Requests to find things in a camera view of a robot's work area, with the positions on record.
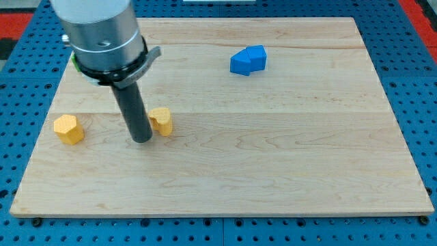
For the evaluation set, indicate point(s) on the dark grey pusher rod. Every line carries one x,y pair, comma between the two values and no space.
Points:
133,111

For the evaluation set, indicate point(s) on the yellow heart block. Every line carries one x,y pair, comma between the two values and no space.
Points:
161,120

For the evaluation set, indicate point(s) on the green block behind arm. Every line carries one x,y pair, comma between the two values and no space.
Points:
75,62

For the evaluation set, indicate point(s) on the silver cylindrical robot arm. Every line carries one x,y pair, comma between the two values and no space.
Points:
109,50

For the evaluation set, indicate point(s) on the yellow hexagon block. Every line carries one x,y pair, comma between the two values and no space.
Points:
68,129

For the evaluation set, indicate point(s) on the blue moon-shaped block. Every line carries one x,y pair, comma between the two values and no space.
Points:
240,63

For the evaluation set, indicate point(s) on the blue pentagon block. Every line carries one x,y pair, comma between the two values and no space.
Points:
257,56

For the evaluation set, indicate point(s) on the wooden board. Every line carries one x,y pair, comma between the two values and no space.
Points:
311,135

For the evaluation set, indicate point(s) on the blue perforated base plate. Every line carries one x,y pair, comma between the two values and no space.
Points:
400,41

